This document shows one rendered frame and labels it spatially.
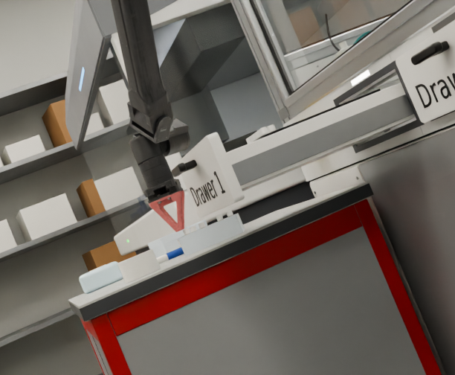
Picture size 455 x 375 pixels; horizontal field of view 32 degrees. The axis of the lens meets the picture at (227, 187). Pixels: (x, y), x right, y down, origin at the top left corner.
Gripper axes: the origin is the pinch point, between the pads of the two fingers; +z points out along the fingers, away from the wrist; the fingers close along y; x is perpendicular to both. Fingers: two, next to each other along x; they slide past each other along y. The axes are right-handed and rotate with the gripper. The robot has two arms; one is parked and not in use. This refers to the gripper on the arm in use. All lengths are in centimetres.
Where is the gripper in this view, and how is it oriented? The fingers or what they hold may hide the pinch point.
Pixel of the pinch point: (178, 226)
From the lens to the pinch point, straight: 163.3
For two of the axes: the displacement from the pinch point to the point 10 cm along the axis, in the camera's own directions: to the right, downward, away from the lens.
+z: 3.8, 9.2, -0.2
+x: -9.2, 3.8, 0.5
